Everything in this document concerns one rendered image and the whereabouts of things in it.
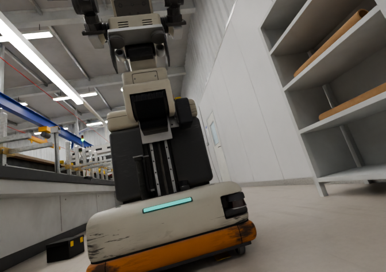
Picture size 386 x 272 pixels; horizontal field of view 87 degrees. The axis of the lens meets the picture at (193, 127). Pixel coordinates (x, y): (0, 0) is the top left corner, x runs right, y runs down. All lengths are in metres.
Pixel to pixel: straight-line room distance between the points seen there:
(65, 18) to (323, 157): 6.00
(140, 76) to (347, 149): 1.72
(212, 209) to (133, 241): 0.31
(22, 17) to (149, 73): 5.84
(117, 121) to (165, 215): 0.65
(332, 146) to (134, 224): 1.64
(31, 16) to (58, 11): 0.60
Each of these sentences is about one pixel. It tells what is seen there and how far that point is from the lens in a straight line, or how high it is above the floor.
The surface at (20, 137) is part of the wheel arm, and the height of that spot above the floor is 0.81.
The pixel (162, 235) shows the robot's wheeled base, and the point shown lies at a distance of 0.84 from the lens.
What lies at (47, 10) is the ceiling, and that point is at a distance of 6.61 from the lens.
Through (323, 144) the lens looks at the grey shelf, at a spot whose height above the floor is 0.37.
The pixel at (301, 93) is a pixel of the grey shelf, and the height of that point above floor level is 0.83.
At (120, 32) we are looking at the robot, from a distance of 1.07.
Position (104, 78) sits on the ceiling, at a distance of 8.82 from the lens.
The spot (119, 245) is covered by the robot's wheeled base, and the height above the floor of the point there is 0.16.
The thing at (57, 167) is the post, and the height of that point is 0.77.
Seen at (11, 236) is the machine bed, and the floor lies 0.23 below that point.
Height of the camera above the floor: 0.30
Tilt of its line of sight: 15 degrees up
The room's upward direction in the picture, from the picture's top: 13 degrees counter-clockwise
